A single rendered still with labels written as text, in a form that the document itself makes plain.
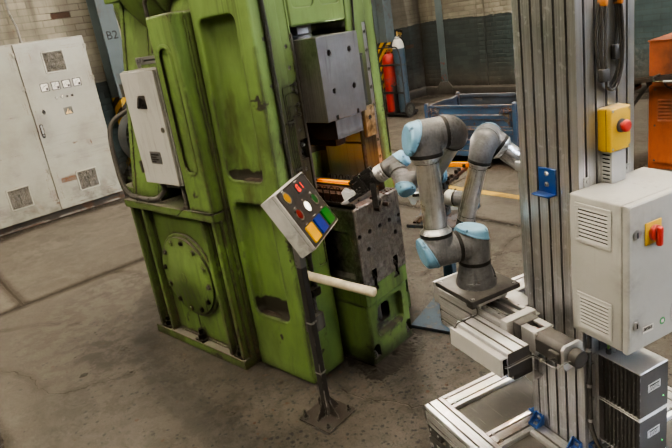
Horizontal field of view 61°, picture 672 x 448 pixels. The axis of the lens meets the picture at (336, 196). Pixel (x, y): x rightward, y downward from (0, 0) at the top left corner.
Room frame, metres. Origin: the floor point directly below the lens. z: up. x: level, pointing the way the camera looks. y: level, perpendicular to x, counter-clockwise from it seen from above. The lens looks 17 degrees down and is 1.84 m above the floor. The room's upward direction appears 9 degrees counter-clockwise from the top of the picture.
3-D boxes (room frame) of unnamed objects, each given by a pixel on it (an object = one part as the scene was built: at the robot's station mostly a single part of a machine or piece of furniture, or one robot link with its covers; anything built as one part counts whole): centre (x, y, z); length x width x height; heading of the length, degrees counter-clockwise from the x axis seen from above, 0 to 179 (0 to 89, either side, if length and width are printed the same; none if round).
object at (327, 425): (2.39, 0.21, 0.05); 0.22 x 0.22 x 0.09; 46
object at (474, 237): (1.95, -0.47, 0.98); 0.13 x 0.12 x 0.14; 101
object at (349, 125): (2.99, 0.03, 1.32); 0.42 x 0.20 x 0.10; 46
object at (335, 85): (3.02, 0.00, 1.56); 0.42 x 0.39 x 0.40; 46
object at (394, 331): (3.04, 0.00, 0.23); 0.55 x 0.37 x 0.47; 46
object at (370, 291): (2.54, 0.05, 0.62); 0.44 x 0.05 x 0.05; 46
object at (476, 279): (1.95, -0.47, 0.87); 0.15 x 0.15 x 0.10
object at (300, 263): (2.39, 0.20, 0.54); 0.04 x 0.04 x 1.08; 46
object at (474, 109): (6.64, -1.87, 0.36); 1.20 x 0.80 x 0.72; 45
